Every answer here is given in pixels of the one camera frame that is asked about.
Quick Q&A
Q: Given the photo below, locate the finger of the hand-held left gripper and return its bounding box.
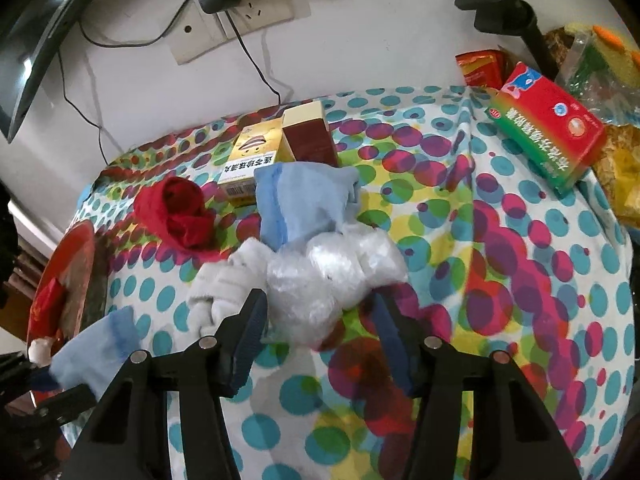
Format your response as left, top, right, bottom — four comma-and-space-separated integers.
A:
27, 384, 97, 428
0, 352, 61, 393

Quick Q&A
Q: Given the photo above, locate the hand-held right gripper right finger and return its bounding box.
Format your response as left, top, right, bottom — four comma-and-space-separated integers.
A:
371, 291, 583, 480

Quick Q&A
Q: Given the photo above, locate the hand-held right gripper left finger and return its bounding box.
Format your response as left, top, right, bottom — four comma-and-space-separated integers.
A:
62, 288, 269, 480

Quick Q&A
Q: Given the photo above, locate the white sock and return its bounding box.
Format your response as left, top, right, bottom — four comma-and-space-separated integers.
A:
186, 237, 281, 337
27, 336, 55, 365

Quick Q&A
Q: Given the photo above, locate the light blue sock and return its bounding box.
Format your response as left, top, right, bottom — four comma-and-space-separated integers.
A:
49, 306, 142, 402
253, 161, 362, 252

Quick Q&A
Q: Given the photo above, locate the red sock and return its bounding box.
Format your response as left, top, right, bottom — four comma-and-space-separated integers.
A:
31, 280, 67, 333
133, 176, 219, 255

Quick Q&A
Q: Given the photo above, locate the clear plastic bag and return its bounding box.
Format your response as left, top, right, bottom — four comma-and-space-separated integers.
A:
260, 224, 410, 352

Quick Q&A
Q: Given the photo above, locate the red plastic basin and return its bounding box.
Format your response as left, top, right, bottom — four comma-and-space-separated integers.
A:
25, 220, 103, 366

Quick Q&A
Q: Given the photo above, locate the red green medicine box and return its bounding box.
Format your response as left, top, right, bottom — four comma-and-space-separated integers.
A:
484, 61, 608, 195

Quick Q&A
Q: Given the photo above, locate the dotted colourful tablecloth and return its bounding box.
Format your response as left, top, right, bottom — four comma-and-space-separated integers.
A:
70, 84, 637, 480

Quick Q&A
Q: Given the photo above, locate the gold medicine box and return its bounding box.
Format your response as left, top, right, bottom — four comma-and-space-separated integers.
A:
216, 119, 293, 206

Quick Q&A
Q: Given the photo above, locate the dark red box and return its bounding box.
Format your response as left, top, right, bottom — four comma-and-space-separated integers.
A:
281, 100, 341, 167

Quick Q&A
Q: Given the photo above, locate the red snack packet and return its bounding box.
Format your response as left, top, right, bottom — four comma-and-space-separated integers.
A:
454, 49, 511, 90

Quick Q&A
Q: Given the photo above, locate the yellow snack bag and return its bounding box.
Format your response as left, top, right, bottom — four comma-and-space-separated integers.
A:
592, 122, 640, 233

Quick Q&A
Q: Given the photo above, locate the black curved monitor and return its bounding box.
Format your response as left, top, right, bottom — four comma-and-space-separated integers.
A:
0, 0, 101, 145

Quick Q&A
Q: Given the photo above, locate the clear bag of snacks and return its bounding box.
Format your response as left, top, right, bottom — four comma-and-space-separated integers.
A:
545, 21, 640, 127

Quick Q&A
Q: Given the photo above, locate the black clamp stand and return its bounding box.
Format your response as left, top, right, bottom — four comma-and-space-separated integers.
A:
454, 0, 562, 80

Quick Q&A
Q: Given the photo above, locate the black adapter cable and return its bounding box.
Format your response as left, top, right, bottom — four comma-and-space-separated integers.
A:
219, 9, 284, 109

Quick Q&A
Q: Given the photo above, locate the black monitor cable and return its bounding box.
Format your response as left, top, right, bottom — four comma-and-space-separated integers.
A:
54, 50, 110, 167

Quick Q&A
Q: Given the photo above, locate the white wall plate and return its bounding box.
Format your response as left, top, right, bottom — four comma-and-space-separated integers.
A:
166, 2, 232, 65

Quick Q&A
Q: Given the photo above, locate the black looped cable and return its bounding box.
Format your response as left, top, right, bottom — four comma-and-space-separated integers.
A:
79, 0, 202, 50

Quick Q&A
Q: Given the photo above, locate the white wall power socket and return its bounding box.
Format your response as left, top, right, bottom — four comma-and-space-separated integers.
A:
216, 0, 297, 40

